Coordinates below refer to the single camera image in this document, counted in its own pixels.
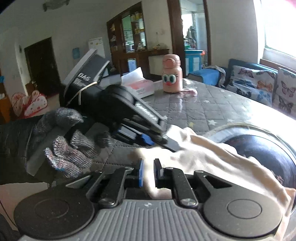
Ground pink cartoon water bottle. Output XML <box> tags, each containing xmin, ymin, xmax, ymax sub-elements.
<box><xmin>162</xmin><ymin>54</ymin><xmax>183</xmax><ymax>93</ymax></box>

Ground grey quilted star tablecloth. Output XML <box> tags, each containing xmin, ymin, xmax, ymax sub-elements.
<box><xmin>92</xmin><ymin>78</ymin><xmax>296</xmax><ymax>174</ymax></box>

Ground blue sofa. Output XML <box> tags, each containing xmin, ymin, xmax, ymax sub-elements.
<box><xmin>187</xmin><ymin>58</ymin><xmax>296</xmax><ymax>110</ymax></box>

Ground grey knit gloved hand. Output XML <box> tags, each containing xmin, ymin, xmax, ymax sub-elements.
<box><xmin>26</xmin><ymin>108</ymin><xmax>111</xmax><ymax>178</ymax></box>

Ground pink tissue box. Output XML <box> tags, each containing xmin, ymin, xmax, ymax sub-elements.
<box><xmin>121</xmin><ymin>67</ymin><xmax>154</xmax><ymax>98</ymax></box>

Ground dark wooden display cabinet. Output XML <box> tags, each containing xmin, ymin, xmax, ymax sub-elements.
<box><xmin>106</xmin><ymin>2</ymin><xmax>169</xmax><ymax>81</ymax></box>

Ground right butterfly pillow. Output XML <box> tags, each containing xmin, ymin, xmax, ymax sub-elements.
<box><xmin>273</xmin><ymin>68</ymin><xmax>296</xmax><ymax>118</ymax></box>

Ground cream shirt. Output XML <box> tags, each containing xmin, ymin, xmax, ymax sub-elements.
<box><xmin>132</xmin><ymin>126</ymin><xmax>295</xmax><ymax>240</ymax></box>

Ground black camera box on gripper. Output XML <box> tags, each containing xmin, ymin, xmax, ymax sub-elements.
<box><xmin>59</xmin><ymin>49</ymin><xmax>110</xmax><ymax>107</ymax></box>

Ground left butterfly pillow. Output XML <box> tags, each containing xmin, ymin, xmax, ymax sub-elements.
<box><xmin>226</xmin><ymin>65</ymin><xmax>276</xmax><ymax>107</ymax></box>

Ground red white heart cushion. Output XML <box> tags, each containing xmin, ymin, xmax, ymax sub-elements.
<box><xmin>11</xmin><ymin>90</ymin><xmax>48</xmax><ymax>118</ymax></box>

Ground grey cloth on sofa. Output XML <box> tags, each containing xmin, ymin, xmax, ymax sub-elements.
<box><xmin>205</xmin><ymin>65</ymin><xmax>227</xmax><ymax>88</ymax></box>

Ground butterfly pillow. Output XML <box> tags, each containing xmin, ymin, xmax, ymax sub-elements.
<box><xmin>273</xmin><ymin>68</ymin><xmax>296</xmax><ymax>118</ymax></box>
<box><xmin>226</xmin><ymin>65</ymin><xmax>276</xmax><ymax>107</ymax></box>

